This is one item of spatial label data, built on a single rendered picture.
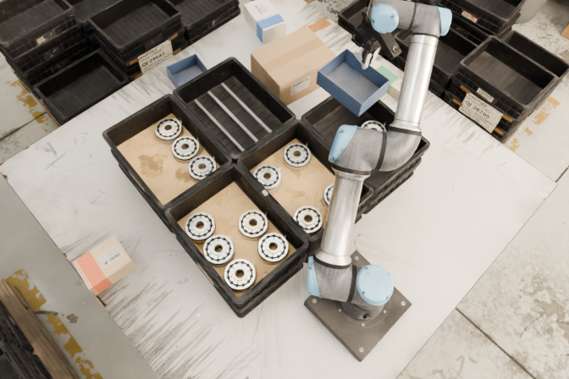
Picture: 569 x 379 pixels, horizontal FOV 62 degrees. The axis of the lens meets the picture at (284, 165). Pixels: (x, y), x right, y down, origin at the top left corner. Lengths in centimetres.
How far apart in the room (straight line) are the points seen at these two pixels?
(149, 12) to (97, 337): 172
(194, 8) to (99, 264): 175
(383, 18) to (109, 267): 119
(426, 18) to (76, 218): 140
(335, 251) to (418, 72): 57
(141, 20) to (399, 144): 183
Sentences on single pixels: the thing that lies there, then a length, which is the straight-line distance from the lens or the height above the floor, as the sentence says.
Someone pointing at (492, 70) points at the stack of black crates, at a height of 49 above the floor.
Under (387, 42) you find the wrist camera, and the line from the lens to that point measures 158.
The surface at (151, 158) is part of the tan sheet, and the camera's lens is 184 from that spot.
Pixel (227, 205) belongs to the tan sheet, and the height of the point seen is 83.
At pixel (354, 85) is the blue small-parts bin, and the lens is 171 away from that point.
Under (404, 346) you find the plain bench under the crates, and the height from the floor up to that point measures 70.
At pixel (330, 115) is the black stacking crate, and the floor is 83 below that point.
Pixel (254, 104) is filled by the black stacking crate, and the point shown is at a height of 83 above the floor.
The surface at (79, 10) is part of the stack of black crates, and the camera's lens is 316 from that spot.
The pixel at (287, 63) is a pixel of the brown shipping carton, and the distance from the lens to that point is 204.
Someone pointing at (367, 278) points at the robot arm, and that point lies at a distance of 148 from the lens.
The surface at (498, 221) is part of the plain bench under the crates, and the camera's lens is 203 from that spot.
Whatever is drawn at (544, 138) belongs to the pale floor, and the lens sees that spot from 331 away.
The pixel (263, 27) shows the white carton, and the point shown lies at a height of 79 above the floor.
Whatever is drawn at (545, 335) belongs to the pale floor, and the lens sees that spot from 276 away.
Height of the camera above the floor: 236
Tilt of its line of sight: 60 degrees down
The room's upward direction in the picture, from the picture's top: 4 degrees clockwise
